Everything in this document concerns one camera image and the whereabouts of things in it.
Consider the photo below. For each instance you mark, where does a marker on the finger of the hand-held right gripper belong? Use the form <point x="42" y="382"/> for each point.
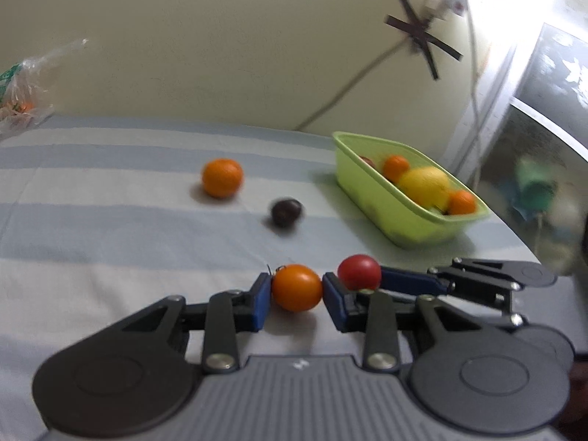
<point x="406" y="281"/>
<point x="477" y="303"/>

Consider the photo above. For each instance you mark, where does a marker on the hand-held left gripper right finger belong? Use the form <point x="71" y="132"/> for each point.
<point x="334" y="301"/>

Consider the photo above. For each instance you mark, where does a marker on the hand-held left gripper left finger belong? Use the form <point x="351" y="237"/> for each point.
<point x="261" y="303"/>

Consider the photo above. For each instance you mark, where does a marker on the large red tomato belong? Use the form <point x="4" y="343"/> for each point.
<point x="359" y="272"/>

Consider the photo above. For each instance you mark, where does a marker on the orange tomato with stem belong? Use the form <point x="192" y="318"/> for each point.
<point x="296" y="287"/>

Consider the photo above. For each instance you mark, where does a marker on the light green plastic basket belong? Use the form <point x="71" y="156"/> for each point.
<point x="367" y="202"/>

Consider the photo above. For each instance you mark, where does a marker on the large yellow citrus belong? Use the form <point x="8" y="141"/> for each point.
<point x="425" y="187"/>

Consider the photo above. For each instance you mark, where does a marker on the large dark plum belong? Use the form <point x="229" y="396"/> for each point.
<point x="285" y="212"/>

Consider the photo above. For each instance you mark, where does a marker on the green plastic cup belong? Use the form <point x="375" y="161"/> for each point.
<point x="535" y="186"/>

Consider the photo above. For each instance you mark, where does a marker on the large rough orange mandarin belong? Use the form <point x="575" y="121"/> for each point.
<point x="222" y="178"/>

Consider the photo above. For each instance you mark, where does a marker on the blue white striped blanket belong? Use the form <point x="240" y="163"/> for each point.
<point x="115" y="239"/>

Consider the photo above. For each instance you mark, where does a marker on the black tape cross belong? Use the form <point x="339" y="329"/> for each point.
<point x="420" y="32"/>

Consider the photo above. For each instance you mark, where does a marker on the clear plastic bag green print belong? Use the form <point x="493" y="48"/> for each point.
<point x="23" y="92"/>

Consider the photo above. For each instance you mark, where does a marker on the grey window frame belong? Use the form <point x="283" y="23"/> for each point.
<point x="494" y="101"/>

